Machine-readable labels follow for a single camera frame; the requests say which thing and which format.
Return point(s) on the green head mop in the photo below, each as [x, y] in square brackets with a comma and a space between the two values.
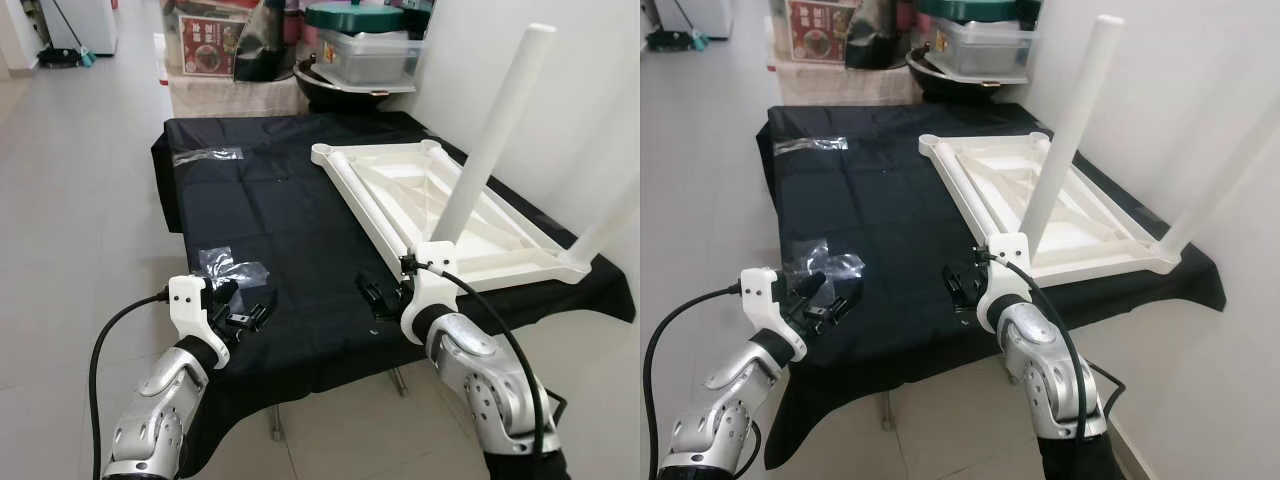
[65, 58]
[672, 42]

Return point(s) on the black wok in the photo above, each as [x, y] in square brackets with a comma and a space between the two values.
[950, 88]
[340, 98]

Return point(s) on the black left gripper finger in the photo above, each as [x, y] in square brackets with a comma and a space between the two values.
[222, 293]
[266, 305]
[848, 300]
[808, 287]

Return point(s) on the wide clear tape patch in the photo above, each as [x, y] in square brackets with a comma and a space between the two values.
[245, 270]
[845, 262]

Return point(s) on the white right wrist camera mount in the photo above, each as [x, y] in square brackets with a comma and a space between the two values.
[435, 265]
[1010, 255]

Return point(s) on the black tablecloth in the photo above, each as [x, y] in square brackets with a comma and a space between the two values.
[280, 220]
[880, 215]

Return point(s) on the white plastic table top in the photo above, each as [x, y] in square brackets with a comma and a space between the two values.
[1100, 262]
[510, 265]

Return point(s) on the white refrigerator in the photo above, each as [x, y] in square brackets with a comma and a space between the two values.
[715, 15]
[100, 25]

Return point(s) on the clear plastic storage box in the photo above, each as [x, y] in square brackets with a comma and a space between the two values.
[370, 60]
[985, 48]

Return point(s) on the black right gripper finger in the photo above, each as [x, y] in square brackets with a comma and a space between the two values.
[370, 290]
[955, 282]

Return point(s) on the beige cardboard box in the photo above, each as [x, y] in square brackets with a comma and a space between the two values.
[845, 85]
[235, 98]

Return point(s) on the metal folding table frame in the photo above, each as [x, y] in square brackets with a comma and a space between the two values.
[277, 425]
[886, 415]

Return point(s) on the long clear tape strip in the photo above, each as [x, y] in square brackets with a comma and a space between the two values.
[810, 145]
[205, 156]

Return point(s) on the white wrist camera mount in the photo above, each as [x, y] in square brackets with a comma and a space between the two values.
[190, 300]
[762, 295]
[435, 265]
[1010, 255]

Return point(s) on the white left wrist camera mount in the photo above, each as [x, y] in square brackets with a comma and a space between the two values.
[762, 295]
[190, 300]

